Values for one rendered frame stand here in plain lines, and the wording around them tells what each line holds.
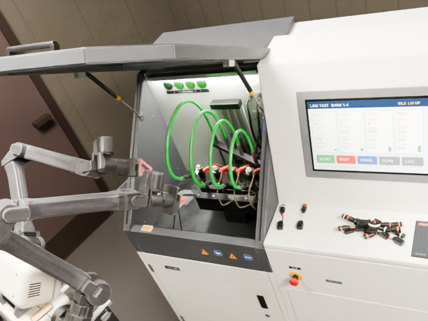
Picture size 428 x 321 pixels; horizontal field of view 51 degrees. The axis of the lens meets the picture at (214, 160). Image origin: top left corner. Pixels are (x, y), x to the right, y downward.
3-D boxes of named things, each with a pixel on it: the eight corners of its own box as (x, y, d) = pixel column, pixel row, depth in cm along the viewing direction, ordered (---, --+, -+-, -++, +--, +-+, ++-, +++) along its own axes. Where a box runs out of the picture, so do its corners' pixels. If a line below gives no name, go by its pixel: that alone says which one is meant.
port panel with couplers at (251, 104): (256, 144, 209) (239, 89, 191) (258, 140, 212) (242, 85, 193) (283, 145, 203) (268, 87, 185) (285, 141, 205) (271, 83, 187)
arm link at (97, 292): (-30, 233, 127) (-25, 244, 119) (1, 193, 130) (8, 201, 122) (90, 298, 151) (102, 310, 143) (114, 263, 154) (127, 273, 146)
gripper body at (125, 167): (123, 159, 169) (106, 156, 164) (139, 158, 162) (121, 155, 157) (121, 176, 169) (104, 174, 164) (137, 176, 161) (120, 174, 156)
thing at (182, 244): (142, 252, 215) (129, 230, 205) (147, 245, 218) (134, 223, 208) (263, 271, 185) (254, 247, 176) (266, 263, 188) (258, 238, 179)
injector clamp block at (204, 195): (204, 219, 214) (194, 197, 205) (212, 204, 220) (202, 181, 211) (271, 226, 198) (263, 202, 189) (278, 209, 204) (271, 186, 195)
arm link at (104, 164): (94, 173, 157) (102, 169, 153) (93, 155, 159) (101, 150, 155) (111, 175, 162) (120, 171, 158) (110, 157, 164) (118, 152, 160)
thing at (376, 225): (336, 239, 163) (334, 229, 160) (342, 218, 170) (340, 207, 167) (404, 247, 153) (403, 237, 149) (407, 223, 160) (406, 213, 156)
